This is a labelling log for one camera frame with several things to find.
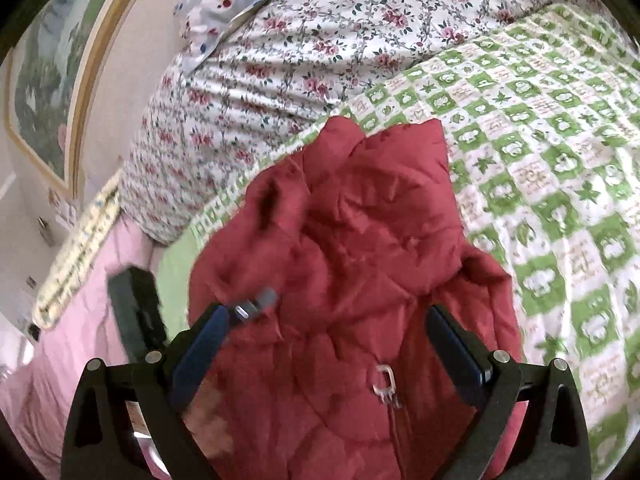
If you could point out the red quilted jacket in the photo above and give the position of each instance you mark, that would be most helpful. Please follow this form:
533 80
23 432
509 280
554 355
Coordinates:
350 240

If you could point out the yellow patterned cloth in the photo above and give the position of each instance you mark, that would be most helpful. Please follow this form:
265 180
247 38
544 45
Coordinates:
75 260

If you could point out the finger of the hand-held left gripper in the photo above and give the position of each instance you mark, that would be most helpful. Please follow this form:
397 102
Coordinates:
255 305

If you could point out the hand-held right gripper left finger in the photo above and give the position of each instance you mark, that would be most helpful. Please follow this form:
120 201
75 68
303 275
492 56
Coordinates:
197 355

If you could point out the pink blanket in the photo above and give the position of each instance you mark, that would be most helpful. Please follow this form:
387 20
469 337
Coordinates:
60 325

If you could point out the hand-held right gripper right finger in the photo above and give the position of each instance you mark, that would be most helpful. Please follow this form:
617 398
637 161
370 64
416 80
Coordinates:
452 347

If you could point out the floral rose quilt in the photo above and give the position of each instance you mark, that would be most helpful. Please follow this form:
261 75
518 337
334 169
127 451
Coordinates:
310 60

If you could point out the green checked bedsheet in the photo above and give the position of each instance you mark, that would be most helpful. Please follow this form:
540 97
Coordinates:
560 160

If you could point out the gold framed wall picture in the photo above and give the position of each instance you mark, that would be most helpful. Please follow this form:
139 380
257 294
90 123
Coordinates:
45 75

